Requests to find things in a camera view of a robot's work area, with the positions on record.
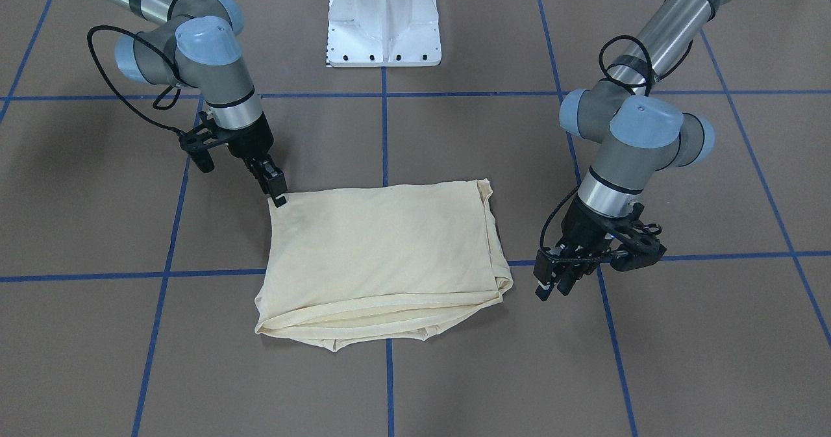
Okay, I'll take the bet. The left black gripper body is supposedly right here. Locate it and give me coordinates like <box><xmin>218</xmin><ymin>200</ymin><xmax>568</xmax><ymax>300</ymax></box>
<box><xmin>534</xmin><ymin>197</ymin><xmax>667</xmax><ymax>275</ymax></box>

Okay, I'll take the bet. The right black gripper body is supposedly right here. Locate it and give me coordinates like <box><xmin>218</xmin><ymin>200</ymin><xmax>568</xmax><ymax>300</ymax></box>
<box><xmin>179</xmin><ymin>111</ymin><xmax>277</xmax><ymax>174</ymax></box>

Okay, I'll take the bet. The beige long-sleeve printed shirt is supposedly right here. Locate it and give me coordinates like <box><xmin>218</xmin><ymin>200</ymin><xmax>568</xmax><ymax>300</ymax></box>
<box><xmin>254</xmin><ymin>179</ymin><xmax>514</xmax><ymax>352</ymax></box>

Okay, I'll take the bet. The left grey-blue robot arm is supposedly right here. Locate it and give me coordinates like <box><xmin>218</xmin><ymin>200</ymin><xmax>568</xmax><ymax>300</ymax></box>
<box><xmin>534</xmin><ymin>0</ymin><xmax>731</xmax><ymax>301</ymax></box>

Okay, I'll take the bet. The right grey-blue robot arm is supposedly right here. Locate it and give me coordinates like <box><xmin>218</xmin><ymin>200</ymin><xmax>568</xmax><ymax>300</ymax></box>
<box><xmin>110</xmin><ymin>0</ymin><xmax>287</xmax><ymax>207</ymax></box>

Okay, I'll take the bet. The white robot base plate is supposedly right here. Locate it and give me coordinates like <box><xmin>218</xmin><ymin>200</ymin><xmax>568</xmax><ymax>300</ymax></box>
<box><xmin>326</xmin><ymin>0</ymin><xmax>443</xmax><ymax>68</ymax></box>

